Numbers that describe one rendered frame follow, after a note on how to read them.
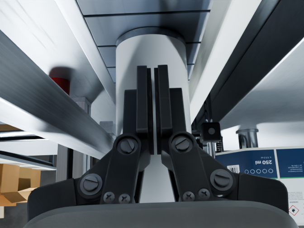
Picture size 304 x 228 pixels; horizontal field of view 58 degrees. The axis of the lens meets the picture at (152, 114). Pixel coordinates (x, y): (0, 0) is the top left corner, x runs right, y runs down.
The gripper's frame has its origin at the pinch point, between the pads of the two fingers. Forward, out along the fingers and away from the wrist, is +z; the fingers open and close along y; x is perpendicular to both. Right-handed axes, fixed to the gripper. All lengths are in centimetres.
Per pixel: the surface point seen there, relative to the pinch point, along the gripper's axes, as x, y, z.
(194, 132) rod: -26.0, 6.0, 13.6
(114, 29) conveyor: 0.0, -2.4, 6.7
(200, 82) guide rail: -2.4, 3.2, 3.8
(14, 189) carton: -237, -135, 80
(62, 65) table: -13.6, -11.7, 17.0
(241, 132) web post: -37.6, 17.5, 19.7
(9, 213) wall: -447, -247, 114
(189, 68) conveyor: -6.6, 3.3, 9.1
